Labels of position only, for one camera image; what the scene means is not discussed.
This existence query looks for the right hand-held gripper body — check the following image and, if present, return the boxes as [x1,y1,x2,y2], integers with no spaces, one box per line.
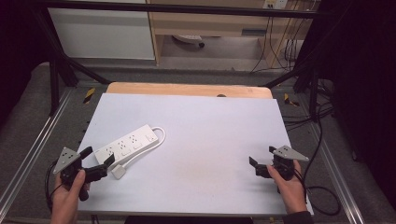
[255,145,310,182]

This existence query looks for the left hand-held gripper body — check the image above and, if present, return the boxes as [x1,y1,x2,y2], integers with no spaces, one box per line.
[52,147,109,202]

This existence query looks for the white power strip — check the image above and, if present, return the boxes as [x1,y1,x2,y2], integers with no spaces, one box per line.
[93,124,160,168]

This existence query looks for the person's right hand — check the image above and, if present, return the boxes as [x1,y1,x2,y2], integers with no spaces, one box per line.
[266,160,308,216]

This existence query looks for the person's left hand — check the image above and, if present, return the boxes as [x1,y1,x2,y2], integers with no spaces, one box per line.
[49,169,92,224]

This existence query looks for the white plug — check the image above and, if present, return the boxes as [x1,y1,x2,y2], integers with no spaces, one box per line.
[110,164,127,180]

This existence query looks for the yellow black floor tape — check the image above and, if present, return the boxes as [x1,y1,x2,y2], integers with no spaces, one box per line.
[82,87,96,105]
[283,92,301,107]

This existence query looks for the white table board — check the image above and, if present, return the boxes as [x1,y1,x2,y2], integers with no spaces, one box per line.
[77,92,315,217]

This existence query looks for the wooden table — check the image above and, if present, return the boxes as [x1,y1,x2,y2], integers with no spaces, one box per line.
[106,81,274,100]

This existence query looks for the dark curtain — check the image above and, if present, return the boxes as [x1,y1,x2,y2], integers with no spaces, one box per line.
[0,0,52,125]
[316,0,396,213]

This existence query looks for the white cabinet panel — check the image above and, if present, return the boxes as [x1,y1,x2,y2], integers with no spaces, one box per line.
[47,0,156,61]

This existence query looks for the grey power strip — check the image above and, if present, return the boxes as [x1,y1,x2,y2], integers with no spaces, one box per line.
[172,34,205,49]

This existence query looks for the wooden desk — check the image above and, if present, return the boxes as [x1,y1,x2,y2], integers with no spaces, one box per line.
[146,0,316,68]

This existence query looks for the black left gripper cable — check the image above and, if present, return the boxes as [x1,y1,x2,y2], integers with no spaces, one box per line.
[44,159,64,214]

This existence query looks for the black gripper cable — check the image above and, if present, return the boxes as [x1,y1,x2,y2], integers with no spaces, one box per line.
[298,102,342,217]
[44,159,64,214]

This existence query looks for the aluminium floor rail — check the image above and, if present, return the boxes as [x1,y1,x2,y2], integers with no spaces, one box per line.
[0,89,75,216]
[306,122,367,224]

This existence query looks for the black cable bundle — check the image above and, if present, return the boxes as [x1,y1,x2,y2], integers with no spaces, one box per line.
[281,78,335,133]

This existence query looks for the white power strip cable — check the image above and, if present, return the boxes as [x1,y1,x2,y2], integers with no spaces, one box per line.
[121,126,167,170]

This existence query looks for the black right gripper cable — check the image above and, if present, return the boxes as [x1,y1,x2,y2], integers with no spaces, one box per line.
[298,102,342,217]

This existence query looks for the black hanging cables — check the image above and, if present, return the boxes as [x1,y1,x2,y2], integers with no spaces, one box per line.
[250,13,307,75]

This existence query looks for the white wall socket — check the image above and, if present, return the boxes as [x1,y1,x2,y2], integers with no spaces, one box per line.
[262,0,289,10]

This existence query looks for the black metal frame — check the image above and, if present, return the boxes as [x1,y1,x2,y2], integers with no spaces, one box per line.
[30,0,326,123]

